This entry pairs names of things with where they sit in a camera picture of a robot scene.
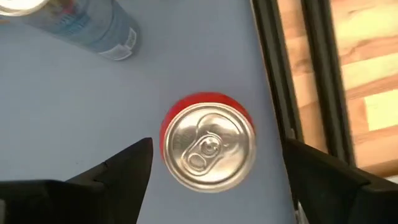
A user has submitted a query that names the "light blue slim can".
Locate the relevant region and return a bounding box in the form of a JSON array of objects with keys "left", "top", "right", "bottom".
[{"left": 0, "top": 0, "right": 141, "bottom": 62}]

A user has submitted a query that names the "black table border frame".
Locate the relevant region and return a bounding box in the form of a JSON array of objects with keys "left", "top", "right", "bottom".
[{"left": 250, "top": 0, "right": 357, "bottom": 212}]

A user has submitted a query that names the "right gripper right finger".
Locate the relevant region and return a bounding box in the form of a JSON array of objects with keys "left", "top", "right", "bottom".
[{"left": 283, "top": 138, "right": 398, "bottom": 224}]

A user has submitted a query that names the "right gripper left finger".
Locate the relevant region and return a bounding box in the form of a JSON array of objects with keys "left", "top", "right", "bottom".
[{"left": 0, "top": 137, "right": 154, "bottom": 224}]

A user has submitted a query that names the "red soda can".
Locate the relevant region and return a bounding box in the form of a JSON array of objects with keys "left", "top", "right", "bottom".
[{"left": 159, "top": 91, "right": 257, "bottom": 194}]

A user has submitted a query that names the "blue table mat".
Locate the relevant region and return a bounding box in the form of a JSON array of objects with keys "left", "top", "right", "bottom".
[{"left": 0, "top": 0, "right": 299, "bottom": 224}]

